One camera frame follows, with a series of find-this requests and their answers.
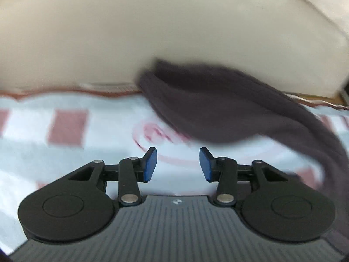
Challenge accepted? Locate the dark brown cable-knit sweater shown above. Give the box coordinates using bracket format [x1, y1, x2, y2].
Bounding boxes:
[136, 60, 348, 236]

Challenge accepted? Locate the checkered pink grey rug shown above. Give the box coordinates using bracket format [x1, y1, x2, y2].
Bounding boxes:
[0, 83, 349, 254]

